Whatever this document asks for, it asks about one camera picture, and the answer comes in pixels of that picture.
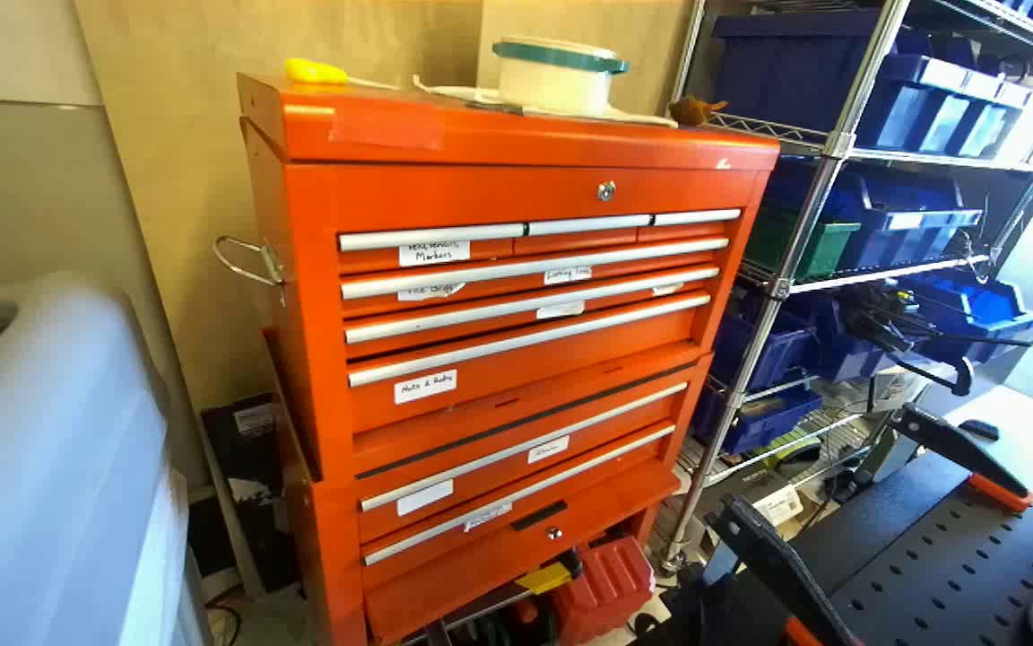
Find small brown doll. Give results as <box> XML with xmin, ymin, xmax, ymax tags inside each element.
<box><xmin>666</xmin><ymin>93</ymin><xmax>732</xmax><ymax>134</ymax></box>

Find white bowl green rim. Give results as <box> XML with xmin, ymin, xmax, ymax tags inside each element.
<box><xmin>488</xmin><ymin>34</ymin><xmax>634</xmax><ymax>120</ymax></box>

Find orange top tool chest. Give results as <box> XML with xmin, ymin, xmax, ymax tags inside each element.
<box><xmin>233</xmin><ymin>73</ymin><xmax>787</xmax><ymax>483</ymax></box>

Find orange bottom roller cabinet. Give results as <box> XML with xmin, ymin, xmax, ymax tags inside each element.
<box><xmin>263</xmin><ymin>331</ymin><xmax>718</xmax><ymax>646</ymax></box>

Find white flat tray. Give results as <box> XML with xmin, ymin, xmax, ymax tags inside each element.
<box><xmin>410</xmin><ymin>73</ymin><xmax>680</xmax><ymax>134</ymax></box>

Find dark blue shelf bin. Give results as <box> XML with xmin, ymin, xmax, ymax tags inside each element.
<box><xmin>710</xmin><ymin>293</ymin><xmax>828</xmax><ymax>393</ymax></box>

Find red plastic tool case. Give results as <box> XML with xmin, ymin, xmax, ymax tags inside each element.
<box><xmin>548</xmin><ymin>534</ymin><xmax>659</xmax><ymax>646</ymax></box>

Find black box on floor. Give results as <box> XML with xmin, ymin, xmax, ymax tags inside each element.
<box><xmin>198</xmin><ymin>393</ymin><xmax>305</xmax><ymax>599</ymax></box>

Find green shelf bin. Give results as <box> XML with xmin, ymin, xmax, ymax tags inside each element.
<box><xmin>746</xmin><ymin>207</ymin><xmax>866</xmax><ymax>287</ymax></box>

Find yellow plastic object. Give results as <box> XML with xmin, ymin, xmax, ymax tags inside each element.
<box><xmin>281</xmin><ymin>52</ymin><xmax>355</xmax><ymax>91</ymax></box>

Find black clamp orange grip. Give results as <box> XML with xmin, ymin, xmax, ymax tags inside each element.
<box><xmin>889</xmin><ymin>402</ymin><xmax>1033</xmax><ymax>521</ymax></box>
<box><xmin>708</xmin><ymin>495</ymin><xmax>867</xmax><ymax>646</ymax></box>

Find black hand tool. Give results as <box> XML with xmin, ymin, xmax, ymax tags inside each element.
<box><xmin>838</xmin><ymin>282</ymin><xmax>979</xmax><ymax>397</ymax></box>

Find blue labelled shelf bin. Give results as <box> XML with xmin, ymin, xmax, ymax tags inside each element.
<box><xmin>820</xmin><ymin>177</ymin><xmax>990</xmax><ymax>277</ymax></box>

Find bright blue open bin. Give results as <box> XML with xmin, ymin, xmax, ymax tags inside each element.
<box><xmin>909</xmin><ymin>274</ymin><xmax>1033</xmax><ymax>351</ymax></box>

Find blue bins with white labels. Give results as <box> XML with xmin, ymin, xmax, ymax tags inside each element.
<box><xmin>852</xmin><ymin>50</ymin><xmax>1033</xmax><ymax>160</ymax></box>

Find translucent white plastic tub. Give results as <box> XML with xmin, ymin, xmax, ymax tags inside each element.
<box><xmin>0</xmin><ymin>270</ymin><xmax>194</xmax><ymax>646</ymax></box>

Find black perforated work table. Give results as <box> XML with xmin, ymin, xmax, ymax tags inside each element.
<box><xmin>708</xmin><ymin>449</ymin><xmax>1033</xmax><ymax>646</ymax></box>

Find yellow tool handle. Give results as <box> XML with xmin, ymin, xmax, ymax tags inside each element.
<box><xmin>513</xmin><ymin>558</ymin><xmax>579</xmax><ymax>599</ymax></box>

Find metal side handle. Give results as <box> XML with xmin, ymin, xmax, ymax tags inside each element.
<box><xmin>208</xmin><ymin>231</ymin><xmax>289</xmax><ymax>293</ymax></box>

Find metal wire shelf rack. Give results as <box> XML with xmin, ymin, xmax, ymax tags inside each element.
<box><xmin>657</xmin><ymin>0</ymin><xmax>1033</xmax><ymax>569</ymax></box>

